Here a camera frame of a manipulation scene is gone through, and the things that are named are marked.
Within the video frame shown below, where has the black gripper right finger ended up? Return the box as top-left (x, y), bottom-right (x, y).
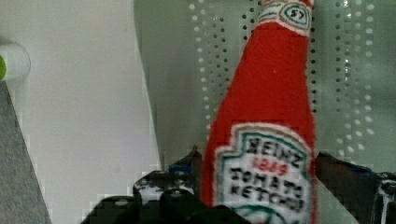
top-left (316, 151), bottom-right (396, 224)

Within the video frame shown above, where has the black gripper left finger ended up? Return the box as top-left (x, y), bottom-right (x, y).
top-left (80, 147), bottom-right (249, 224)

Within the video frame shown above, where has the red plush ketchup bottle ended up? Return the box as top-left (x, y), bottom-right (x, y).
top-left (201, 0), bottom-right (317, 224)

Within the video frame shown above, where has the green oval strainer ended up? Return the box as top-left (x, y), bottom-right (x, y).
top-left (134, 0), bottom-right (396, 224)

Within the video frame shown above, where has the green lime toy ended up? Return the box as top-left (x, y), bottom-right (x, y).
top-left (0, 43), bottom-right (31, 81)

